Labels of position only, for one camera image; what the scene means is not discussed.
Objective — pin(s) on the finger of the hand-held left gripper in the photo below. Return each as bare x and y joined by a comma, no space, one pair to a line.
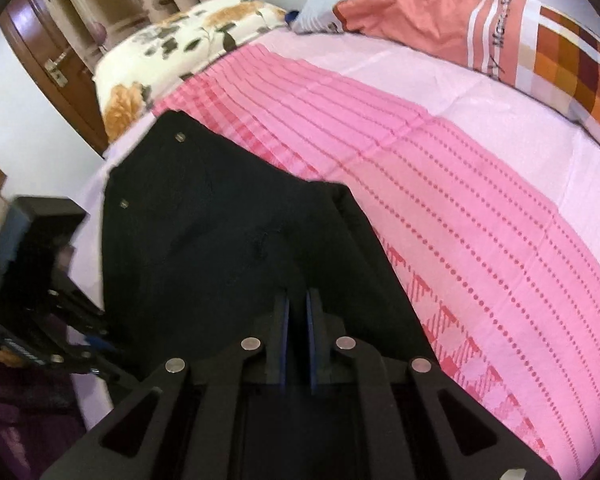
97,355
80,305

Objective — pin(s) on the light pink bed sheet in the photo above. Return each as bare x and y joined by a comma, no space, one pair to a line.
405,80

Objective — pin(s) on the floral yellow pillow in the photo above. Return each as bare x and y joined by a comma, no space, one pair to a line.
180,45

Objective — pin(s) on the small blue object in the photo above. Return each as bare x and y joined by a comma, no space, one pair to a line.
292,17

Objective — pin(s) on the pink checked blanket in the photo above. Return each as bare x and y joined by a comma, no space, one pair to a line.
430,185

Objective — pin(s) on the orange plaid duvet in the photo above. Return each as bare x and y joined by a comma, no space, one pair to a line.
455,25

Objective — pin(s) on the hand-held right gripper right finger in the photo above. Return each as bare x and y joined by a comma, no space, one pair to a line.
312,340

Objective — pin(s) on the brown wooden door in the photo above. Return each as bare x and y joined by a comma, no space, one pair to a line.
45,90

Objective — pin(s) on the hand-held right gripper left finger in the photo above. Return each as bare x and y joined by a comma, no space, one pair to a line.
282,340

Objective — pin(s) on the black pants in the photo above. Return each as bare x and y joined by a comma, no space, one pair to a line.
205,235

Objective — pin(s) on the purple clothing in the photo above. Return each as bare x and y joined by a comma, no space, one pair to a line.
25,425

